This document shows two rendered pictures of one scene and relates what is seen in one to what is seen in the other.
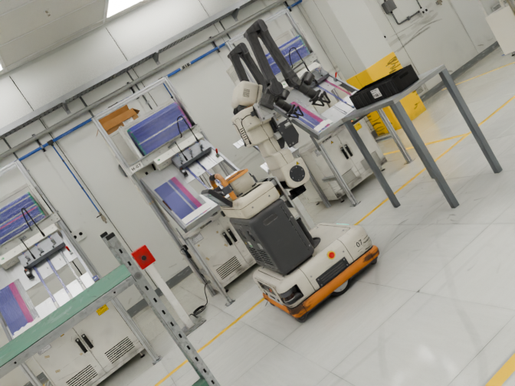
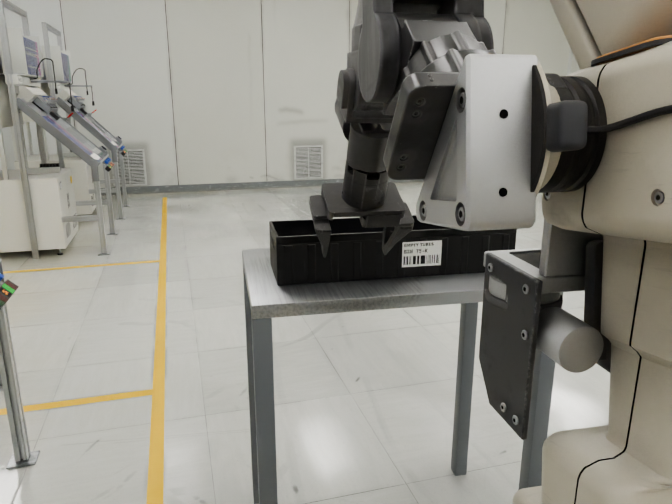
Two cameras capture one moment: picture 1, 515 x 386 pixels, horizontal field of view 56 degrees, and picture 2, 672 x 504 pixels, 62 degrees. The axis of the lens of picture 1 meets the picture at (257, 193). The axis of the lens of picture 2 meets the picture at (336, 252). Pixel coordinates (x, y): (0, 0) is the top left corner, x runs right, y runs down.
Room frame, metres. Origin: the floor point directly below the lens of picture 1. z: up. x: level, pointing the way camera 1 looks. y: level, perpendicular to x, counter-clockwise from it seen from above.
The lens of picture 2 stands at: (3.40, 0.23, 1.20)
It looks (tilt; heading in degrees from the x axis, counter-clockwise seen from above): 15 degrees down; 273
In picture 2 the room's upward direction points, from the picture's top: straight up
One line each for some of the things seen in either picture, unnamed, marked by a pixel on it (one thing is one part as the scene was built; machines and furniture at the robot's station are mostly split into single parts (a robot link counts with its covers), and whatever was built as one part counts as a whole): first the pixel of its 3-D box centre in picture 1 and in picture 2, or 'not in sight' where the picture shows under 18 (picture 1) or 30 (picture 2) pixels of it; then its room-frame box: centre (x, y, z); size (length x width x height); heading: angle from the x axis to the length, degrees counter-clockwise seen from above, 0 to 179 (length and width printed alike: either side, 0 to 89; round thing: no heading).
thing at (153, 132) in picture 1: (159, 129); not in sight; (4.44, 0.43, 1.52); 0.51 x 0.13 x 0.27; 109
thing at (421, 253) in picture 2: (381, 88); (390, 245); (3.33, -1.11, 0.86); 0.57 x 0.17 x 0.11; 15
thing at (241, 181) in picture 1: (238, 183); not in sight; (3.03, 0.07, 0.87); 0.23 x 0.15 x 0.11; 15
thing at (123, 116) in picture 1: (127, 114); not in sight; (4.69, 0.63, 1.82); 0.68 x 0.30 x 0.20; 109
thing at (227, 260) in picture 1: (224, 243); not in sight; (4.54, 0.52, 0.31); 0.70 x 0.65 x 0.62; 109
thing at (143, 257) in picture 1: (164, 289); not in sight; (3.86, 1.05, 0.39); 0.24 x 0.24 x 0.78; 19
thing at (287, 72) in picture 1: (276, 54); not in sight; (2.96, -0.54, 1.40); 0.11 x 0.06 x 0.43; 14
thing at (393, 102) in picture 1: (416, 142); (383, 407); (3.34, -1.13, 0.40); 0.70 x 0.45 x 0.80; 15
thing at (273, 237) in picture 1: (265, 218); not in sight; (3.03, 0.05, 0.59); 0.55 x 0.34 x 0.83; 15
